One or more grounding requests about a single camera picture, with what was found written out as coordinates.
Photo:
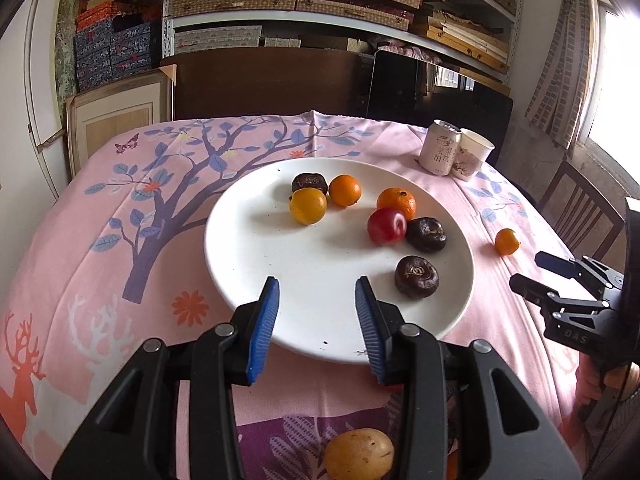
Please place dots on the small round orange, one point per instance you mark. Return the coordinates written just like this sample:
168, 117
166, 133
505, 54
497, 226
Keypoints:
345, 190

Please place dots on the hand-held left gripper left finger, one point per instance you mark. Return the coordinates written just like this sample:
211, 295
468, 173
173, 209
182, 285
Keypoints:
262, 332

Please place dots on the window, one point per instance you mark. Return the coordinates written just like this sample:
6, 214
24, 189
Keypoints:
617, 75

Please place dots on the brown wooden board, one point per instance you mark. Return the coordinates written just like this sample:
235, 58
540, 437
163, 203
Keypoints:
270, 85

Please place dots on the white drink can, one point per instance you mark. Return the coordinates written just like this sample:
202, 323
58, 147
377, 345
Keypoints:
440, 149

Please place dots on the dark brown wrinkled fruit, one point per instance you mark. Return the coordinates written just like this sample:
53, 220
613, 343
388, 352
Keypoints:
309, 182
426, 234
416, 276

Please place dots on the stack of blue patterned boxes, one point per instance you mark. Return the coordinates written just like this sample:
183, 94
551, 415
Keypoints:
112, 52

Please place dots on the orange tangerine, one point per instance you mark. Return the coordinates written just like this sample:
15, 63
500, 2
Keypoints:
397, 202

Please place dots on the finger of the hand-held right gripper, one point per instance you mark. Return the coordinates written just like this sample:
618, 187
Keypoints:
530, 287
555, 264

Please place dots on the checked curtain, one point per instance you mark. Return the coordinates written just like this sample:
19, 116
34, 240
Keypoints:
565, 60

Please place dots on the yellow speckled fruit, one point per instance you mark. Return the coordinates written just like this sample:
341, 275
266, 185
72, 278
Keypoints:
358, 455

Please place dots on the person's right hand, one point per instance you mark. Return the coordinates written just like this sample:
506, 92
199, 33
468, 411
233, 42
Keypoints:
584, 385

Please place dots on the yellow orange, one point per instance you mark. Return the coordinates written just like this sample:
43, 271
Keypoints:
307, 206

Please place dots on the dark wooden chair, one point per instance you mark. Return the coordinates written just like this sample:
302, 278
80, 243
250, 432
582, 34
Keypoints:
582, 210

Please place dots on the stack of wooden flat cases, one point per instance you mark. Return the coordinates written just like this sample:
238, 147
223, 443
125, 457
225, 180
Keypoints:
470, 30

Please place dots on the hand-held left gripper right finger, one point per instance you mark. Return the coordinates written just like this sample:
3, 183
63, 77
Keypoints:
371, 332

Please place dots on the pink printed tablecloth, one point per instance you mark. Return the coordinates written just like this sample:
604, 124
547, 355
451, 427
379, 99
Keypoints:
125, 240

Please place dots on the black screen panel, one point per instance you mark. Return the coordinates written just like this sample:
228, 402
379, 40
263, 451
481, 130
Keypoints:
400, 90

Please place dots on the wooden picture frame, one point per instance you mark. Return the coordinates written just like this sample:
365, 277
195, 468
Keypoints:
117, 120

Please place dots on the small kumquat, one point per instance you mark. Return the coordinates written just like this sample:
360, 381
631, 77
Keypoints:
507, 242

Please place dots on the white metal shelf rack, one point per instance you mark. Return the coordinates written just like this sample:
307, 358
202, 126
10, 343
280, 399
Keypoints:
345, 24

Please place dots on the white paper cup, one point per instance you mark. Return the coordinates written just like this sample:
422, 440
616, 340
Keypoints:
471, 156

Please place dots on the red plum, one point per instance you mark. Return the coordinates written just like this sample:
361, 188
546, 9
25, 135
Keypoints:
386, 227

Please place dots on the white round plate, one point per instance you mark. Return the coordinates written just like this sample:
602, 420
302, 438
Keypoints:
300, 270

